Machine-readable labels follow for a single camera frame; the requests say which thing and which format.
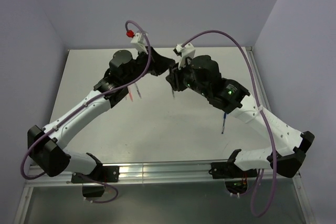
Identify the pink highlighter pen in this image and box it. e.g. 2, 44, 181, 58
128, 86, 133, 102

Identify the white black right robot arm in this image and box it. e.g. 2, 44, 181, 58
166, 55, 315, 179

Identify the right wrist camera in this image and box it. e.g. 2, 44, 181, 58
173, 43, 196, 70

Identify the blue ballpoint pen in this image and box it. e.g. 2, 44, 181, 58
221, 112, 227, 134

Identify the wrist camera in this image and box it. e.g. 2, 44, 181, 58
126, 30, 148, 54
173, 43, 196, 70

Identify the purple highlighter pen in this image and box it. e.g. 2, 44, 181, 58
134, 83, 142, 99

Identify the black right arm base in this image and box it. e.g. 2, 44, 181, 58
208, 162, 258, 194

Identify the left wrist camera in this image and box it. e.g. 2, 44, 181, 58
126, 30, 148, 54

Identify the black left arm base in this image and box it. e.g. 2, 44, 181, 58
71, 165, 120, 204

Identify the aluminium front rail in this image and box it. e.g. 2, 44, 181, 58
25, 156, 301, 188

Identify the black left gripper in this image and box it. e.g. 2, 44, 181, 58
123, 46, 174, 86

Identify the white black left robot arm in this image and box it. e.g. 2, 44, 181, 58
28, 48, 175, 182

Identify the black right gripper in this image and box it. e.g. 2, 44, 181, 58
164, 55, 210, 98

